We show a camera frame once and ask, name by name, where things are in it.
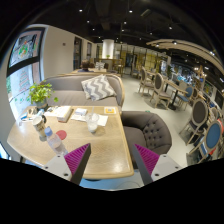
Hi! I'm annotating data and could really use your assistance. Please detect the potted green plant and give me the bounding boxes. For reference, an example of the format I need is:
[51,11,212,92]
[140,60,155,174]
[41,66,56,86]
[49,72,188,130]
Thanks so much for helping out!
[27,81,59,110]

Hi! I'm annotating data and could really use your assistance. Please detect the person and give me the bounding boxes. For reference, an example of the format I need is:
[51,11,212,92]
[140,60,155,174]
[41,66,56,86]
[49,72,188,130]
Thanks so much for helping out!
[78,59,94,73]

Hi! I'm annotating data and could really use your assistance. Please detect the flat round red coaster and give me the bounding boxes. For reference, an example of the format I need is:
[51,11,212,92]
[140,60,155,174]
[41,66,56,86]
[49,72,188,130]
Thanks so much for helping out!
[55,129,68,141]

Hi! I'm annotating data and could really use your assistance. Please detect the group of ceiling lights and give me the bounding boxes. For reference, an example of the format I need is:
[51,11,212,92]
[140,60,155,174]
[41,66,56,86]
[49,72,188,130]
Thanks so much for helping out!
[78,8,218,56]

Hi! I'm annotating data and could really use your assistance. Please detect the colourful window poster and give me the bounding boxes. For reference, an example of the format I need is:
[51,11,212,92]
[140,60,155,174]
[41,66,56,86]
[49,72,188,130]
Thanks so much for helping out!
[9,28,46,68]

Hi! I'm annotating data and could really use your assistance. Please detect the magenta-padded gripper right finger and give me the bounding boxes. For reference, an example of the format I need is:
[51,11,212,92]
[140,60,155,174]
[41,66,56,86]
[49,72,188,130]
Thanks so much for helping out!
[133,143,183,187]

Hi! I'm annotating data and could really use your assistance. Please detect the clear plastic cup with straw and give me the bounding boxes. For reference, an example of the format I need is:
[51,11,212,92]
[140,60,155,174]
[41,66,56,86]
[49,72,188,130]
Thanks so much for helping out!
[85,107,100,134]

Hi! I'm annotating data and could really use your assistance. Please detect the white printed mug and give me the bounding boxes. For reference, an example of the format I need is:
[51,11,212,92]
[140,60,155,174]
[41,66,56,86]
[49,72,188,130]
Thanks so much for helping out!
[32,114,48,142]

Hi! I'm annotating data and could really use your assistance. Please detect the group of dining chairs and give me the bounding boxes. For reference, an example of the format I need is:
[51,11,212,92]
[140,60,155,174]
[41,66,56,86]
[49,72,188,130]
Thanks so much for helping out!
[137,65,224,164]

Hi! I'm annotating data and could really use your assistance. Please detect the grey upholstered sofa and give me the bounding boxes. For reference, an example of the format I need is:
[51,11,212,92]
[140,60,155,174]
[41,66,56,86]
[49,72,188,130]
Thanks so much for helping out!
[41,72,126,109]

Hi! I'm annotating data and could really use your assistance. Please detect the clear blue-capped water bottle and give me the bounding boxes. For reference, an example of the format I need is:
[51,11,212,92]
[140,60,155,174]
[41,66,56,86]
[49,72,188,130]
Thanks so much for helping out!
[44,126,69,157]

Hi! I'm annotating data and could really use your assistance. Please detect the grey tufted armchair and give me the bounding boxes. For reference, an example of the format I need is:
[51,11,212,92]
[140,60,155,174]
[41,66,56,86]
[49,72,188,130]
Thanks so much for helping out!
[120,110,173,158]

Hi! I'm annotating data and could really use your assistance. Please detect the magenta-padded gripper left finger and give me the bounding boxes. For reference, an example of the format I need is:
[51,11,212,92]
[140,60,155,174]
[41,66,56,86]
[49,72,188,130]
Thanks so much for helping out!
[42,142,92,186]

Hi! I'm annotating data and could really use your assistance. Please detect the yellow square card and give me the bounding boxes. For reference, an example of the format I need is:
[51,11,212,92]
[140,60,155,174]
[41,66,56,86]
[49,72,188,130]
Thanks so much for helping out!
[103,106,118,115]

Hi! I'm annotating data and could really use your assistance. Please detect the white orange cardboard box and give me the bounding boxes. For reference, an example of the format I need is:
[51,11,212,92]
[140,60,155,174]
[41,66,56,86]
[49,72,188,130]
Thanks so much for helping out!
[54,105,74,123]

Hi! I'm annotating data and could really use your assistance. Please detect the white paper napkins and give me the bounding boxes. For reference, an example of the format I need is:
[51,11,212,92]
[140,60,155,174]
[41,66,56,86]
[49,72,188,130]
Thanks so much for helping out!
[70,108,109,127]

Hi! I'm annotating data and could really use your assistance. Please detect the white round column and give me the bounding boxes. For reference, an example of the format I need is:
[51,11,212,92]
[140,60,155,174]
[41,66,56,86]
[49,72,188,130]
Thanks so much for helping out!
[101,38,115,60]

